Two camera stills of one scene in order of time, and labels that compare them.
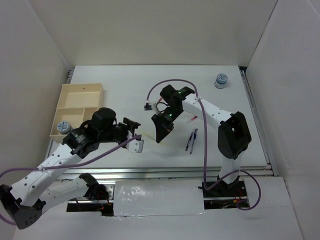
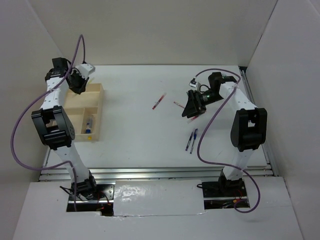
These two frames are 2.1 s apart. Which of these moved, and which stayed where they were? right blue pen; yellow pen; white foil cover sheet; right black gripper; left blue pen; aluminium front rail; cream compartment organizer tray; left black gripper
Moved: right black gripper; left black gripper; yellow pen
Stayed: left blue pen; cream compartment organizer tray; right blue pen; aluminium front rail; white foil cover sheet
